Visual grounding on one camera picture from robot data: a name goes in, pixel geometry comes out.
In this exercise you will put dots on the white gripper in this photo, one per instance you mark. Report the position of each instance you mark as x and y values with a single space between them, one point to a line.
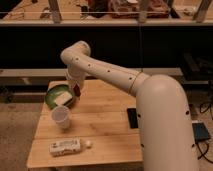
76 79

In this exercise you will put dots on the red pepper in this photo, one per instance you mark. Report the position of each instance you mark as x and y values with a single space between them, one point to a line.
77 90

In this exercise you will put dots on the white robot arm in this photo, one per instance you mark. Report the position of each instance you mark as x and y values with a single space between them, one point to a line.
165 127

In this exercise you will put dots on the white block on plate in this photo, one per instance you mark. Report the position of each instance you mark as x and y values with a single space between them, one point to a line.
63 98

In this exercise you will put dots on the green plate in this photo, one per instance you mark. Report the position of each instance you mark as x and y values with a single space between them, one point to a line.
55 91

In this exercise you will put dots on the wooden folding table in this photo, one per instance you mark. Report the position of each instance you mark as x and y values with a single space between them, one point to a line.
100 117

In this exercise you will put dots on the white plastic bottle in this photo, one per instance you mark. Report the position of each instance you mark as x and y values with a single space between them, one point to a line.
66 147

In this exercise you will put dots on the black phone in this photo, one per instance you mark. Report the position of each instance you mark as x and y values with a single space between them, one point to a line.
132 118

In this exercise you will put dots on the long background workbench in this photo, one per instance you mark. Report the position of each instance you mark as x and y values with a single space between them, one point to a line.
106 12

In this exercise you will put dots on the black box on floor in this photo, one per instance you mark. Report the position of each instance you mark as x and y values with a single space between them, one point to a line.
201 133

